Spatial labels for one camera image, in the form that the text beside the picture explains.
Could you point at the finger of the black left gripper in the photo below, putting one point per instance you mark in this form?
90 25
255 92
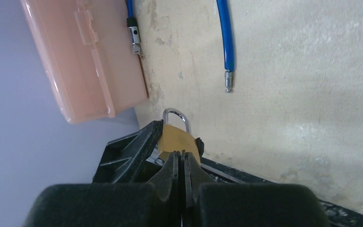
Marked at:
123 158
200 146

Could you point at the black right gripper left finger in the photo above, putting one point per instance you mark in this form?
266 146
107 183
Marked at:
154 203

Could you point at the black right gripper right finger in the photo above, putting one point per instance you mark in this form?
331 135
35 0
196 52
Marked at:
212 204

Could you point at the brass padlock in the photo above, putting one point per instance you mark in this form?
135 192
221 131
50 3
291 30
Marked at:
176 139

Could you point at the blue cable lock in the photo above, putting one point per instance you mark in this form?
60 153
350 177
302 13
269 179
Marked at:
226 30

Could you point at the pink translucent storage bin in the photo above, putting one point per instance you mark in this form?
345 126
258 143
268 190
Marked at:
85 47

